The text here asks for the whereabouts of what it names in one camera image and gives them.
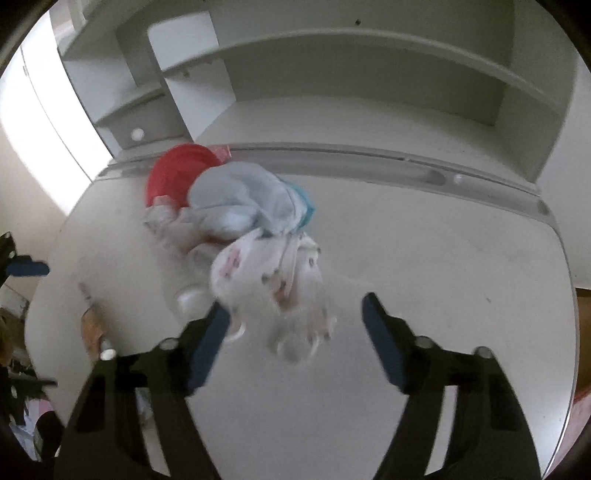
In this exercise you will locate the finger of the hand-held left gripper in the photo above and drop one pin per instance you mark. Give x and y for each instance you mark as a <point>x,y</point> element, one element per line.
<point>27,268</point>

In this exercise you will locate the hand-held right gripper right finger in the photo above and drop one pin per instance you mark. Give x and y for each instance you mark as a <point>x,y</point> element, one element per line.
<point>381,346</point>

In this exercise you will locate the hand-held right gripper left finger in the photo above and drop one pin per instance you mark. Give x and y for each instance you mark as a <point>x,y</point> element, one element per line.
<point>210,350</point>

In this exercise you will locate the white door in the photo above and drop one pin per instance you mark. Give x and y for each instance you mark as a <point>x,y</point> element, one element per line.
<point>37,120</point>

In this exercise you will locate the teal plastic wrapper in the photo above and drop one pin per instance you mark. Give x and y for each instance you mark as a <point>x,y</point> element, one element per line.
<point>307,203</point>

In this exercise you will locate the white round knob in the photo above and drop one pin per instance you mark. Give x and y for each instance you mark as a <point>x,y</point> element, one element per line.
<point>137,134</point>

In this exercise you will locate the small pink wrapper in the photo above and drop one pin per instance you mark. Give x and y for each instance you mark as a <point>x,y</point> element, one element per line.
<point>221,153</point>

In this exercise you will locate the white shelf unit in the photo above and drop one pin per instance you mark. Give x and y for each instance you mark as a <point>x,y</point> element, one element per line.
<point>369,69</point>

